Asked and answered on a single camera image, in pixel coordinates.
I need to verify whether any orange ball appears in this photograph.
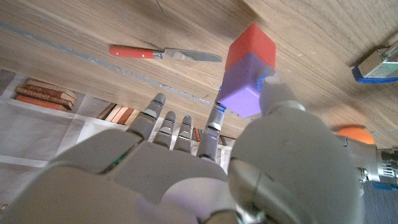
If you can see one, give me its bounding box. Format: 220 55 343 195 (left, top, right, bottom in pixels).
336 126 376 146

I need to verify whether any knife with red handle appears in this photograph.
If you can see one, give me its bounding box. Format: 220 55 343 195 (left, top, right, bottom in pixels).
109 44 223 63

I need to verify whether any silver padlock with blue base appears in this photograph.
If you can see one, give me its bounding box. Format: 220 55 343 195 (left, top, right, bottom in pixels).
351 40 398 84

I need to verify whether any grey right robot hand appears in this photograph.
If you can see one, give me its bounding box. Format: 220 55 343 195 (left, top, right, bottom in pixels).
0 67 364 224

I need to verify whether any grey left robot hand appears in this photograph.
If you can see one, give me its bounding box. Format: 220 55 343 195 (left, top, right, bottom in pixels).
337 135 398 187

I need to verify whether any red magnetic block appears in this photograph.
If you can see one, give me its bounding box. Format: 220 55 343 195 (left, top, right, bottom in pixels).
224 23 277 71

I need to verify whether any printed bookshelf backdrop cloth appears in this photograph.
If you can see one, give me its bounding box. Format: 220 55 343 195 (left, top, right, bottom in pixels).
0 68 237 215

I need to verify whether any purple magnetic block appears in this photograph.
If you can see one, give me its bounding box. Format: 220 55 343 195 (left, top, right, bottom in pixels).
216 51 268 119

